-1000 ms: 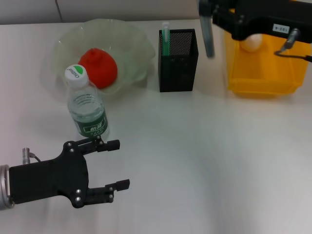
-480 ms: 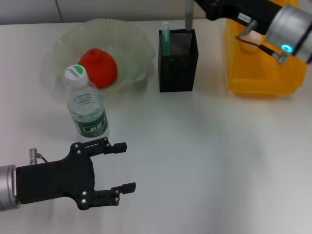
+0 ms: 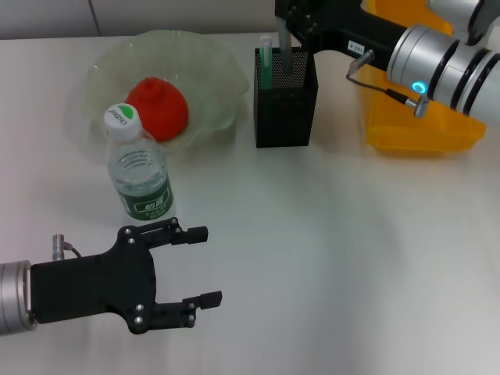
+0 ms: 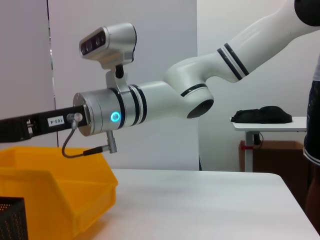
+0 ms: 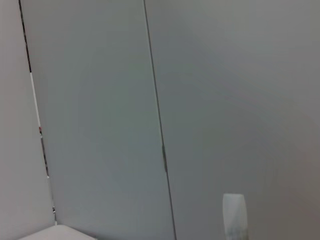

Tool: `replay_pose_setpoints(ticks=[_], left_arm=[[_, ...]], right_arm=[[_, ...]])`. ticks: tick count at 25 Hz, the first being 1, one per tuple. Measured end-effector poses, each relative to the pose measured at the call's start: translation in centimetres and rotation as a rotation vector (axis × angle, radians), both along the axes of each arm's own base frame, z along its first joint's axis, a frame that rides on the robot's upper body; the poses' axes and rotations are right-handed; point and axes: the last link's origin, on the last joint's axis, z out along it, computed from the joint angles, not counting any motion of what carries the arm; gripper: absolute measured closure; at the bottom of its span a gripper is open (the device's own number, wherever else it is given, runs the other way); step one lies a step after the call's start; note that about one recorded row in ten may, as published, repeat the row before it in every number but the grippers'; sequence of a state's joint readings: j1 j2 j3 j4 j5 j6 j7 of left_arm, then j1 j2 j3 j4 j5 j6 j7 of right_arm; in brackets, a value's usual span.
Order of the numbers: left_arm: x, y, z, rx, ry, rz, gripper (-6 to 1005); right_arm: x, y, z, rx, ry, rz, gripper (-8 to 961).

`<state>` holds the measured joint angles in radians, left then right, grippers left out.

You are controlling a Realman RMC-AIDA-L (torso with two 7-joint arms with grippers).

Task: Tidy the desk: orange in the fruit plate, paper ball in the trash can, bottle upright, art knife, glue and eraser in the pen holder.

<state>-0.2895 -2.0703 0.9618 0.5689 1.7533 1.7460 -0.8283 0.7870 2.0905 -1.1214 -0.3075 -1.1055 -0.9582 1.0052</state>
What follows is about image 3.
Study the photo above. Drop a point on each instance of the yellow plastic bin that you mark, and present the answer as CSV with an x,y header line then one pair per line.
x,y
410,129

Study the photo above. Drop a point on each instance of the green pen with white cap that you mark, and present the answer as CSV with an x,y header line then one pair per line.
x,y
266,66

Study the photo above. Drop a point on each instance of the black mesh pen holder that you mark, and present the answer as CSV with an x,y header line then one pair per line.
x,y
283,121

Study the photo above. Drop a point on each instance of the orange fruit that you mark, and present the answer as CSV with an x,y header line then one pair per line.
x,y
168,105

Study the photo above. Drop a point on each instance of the green glass fruit plate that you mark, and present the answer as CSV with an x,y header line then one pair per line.
x,y
211,78

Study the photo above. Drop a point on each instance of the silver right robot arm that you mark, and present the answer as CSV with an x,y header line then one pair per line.
x,y
449,66

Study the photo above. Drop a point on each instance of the clear green-labelled water bottle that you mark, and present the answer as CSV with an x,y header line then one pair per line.
x,y
140,183

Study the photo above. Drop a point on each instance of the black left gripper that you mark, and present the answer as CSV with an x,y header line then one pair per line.
x,y
93,289

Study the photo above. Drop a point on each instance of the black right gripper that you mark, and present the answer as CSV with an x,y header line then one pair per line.
x,y
343,23

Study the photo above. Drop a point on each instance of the grey marker pen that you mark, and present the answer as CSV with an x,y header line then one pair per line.
x,y
286,51

